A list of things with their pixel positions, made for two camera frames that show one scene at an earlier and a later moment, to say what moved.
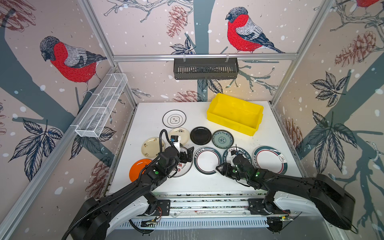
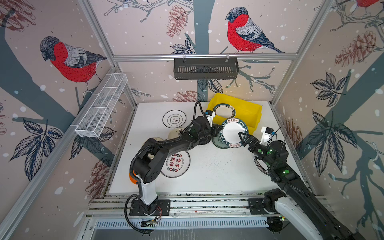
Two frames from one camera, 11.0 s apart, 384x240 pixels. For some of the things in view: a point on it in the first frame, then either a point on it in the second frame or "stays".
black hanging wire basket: x=206 y=68 stays
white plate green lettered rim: x=227 y=158 -> x=229 y=132
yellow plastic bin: x=236 y=114 stays
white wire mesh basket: x=89 y=126 stays
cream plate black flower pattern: x=184 y=135 stays
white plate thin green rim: x=174 y=118 stays
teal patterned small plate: x=222 y=139 stays
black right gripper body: x=231 y=171 -> x=260 y=151
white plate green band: x=206 y=160 -> x=224 y=110
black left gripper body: x=184 y=159 -> x=213 y=131
